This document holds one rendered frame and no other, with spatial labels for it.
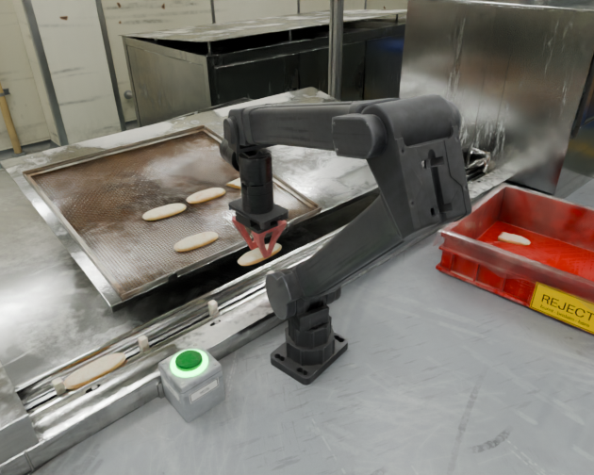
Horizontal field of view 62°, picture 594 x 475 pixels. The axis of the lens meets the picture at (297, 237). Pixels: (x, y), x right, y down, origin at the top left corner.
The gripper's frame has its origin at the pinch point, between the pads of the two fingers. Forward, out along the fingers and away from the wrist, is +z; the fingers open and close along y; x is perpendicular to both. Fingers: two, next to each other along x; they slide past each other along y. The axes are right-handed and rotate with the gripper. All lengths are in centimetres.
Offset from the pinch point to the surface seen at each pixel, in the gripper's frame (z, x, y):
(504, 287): 8.9, -35.1, -33.0
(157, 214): 0.7, 7.0, 27.3
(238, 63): 7, -115, 165
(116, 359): 7.4, 30.8, -0.8
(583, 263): 11, -59, -39
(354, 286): 11.3, -16.3, -10.3
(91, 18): -1, -108, 340
